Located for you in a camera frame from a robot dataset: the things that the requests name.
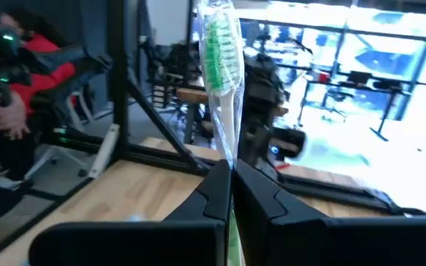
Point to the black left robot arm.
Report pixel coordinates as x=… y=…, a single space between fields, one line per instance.
x=261 y=92

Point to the person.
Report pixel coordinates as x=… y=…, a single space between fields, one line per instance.
x=43 y=79

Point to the black aluminium table frame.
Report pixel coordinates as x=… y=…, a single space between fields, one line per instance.
x=118 y=74

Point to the green bristle toothbrush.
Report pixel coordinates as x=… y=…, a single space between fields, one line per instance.
x=220 y=55

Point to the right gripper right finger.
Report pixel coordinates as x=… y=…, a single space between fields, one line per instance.
x=327 y=244

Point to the black background desk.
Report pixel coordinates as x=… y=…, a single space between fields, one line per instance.
x=358 y=77

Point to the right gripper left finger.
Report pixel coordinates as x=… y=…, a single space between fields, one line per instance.
x=131 y=244

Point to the white chair base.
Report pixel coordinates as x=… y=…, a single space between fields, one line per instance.
x=104 y=151

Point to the wooden background table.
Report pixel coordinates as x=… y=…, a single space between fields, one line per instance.
x=192 y=95

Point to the person's hand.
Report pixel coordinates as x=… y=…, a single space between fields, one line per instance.
x=7 y=116

